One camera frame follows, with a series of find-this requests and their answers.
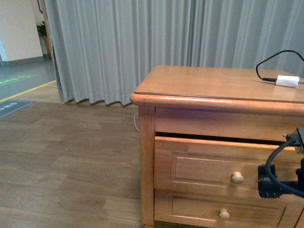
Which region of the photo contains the black gripper finger drawer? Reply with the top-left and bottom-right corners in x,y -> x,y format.
257,165 -> 284,198

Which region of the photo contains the drawer round knob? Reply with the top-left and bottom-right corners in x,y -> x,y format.
219,209 -> 230,220
231,171 -> 244,184

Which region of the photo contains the wooden drawer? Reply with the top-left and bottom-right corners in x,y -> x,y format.
154,190 -> 303,228
154,135 -> 304,198

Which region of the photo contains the wooden nightstand cabinet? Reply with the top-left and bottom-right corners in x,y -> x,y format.
130,66 -> 304,228

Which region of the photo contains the white USB charger adapter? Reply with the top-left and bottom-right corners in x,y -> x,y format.
275,75 -> 300,88

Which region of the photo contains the grey-green curtain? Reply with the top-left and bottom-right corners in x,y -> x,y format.
45,0 -> 304,105

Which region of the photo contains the potted green plant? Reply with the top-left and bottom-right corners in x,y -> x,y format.
36,21 -> 48,38

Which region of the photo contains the black cable with connector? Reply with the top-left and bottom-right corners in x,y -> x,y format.
265,127 -> 304,199

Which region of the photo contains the black USB cable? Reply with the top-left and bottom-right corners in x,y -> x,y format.
256,50 -> 304,83

